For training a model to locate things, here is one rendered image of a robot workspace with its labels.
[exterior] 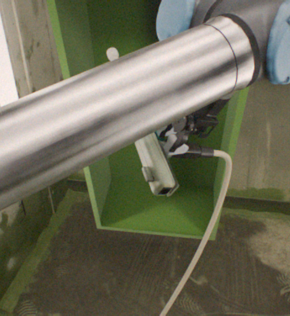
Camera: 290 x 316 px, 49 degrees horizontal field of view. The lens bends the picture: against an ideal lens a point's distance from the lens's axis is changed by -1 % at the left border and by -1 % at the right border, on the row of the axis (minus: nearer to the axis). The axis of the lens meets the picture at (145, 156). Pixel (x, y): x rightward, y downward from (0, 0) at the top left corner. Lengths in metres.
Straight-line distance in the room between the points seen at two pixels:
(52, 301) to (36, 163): 1.73
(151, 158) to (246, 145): 1.81
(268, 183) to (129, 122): 2.22
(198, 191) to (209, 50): 1.54
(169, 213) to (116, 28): 0.96
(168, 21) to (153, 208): 1.36
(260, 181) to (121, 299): 1.28
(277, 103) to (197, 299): 1.47
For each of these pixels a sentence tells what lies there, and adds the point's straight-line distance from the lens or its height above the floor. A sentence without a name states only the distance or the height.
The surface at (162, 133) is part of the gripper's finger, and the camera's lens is 0.74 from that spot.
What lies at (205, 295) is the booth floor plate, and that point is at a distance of 1.97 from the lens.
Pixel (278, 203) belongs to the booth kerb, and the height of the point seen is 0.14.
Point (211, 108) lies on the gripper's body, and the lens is 0.69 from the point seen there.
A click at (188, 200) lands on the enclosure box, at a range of 1.80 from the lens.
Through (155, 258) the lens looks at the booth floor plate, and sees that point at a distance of 2.11.
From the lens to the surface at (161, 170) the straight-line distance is 0.67.
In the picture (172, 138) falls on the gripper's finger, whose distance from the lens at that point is 0.70.
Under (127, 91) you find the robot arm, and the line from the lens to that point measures 0.30.
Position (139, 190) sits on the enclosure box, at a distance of 1.84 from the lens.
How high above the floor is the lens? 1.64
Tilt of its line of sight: 32 degrees down
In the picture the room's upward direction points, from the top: straight up
